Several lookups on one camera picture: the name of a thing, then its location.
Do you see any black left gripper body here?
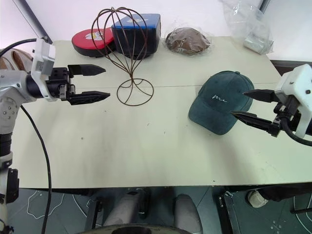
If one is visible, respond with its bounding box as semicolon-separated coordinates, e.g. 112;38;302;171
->
45;68;76;101

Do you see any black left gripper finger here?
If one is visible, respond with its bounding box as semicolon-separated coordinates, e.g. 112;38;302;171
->
65;91;111;106
67;64;106;77

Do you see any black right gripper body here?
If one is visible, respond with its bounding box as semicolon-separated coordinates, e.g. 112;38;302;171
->
269;93;303;138

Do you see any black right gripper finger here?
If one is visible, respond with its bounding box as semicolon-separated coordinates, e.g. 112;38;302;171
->
230;110;278;136
242;89;280;103

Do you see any brown cap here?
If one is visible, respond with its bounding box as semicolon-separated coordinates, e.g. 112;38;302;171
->
164;26;212;56

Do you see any red and black round pad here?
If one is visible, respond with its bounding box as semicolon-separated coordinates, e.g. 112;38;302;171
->
71;27;117;59

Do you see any dark cabinet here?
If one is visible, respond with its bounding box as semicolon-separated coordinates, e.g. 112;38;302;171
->
270;59;312;79

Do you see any dark green baseball cap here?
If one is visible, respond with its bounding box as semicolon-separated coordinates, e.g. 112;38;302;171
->
188;70;255;136

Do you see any brown wooden chair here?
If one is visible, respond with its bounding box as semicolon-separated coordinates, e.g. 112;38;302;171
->
0;48;34;72

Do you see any blue and black box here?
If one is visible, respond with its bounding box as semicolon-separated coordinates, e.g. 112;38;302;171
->
111;13;162;60

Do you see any clear plastic bag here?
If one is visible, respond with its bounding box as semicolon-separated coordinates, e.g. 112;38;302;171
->
217;0;275;55

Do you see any white shoe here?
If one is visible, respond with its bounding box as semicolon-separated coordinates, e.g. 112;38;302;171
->
247;190;269;208

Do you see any black trouser leg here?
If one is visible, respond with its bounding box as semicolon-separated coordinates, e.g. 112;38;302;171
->
257;182;312;203

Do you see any black table leg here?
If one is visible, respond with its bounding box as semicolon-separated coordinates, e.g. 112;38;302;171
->
85;187;103;230
213;186;242;234

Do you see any grey rounded robot leg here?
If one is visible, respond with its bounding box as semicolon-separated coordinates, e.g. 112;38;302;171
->
104;192;147;228
173;193;203;234

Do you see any black robot waist part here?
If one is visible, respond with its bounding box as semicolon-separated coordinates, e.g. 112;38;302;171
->
126;187;152;219

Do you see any dark rounded robot body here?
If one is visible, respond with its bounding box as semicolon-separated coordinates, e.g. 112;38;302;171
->
82;223;196;234

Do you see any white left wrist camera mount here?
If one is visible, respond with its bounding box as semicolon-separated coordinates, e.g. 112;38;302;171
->
30;38;57;102

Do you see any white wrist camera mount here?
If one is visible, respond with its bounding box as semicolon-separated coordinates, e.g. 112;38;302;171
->
273;63;312;137
30;38;57;102

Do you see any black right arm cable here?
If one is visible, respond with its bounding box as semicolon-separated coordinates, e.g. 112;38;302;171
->
279;116;312;147

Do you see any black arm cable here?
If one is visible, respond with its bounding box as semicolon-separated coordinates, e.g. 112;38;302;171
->
279;116;312;147
0;38;53;234

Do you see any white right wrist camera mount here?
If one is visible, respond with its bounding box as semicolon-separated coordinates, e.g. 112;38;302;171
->
273;63;312;137

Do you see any brown wire hat stand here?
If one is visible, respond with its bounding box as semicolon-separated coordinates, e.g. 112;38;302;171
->
91;6;155;107

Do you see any grey metal frame bar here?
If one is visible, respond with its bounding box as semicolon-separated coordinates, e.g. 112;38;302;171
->
18;0;53;45

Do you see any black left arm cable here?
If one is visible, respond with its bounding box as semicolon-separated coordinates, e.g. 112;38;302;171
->
0;38;53;234

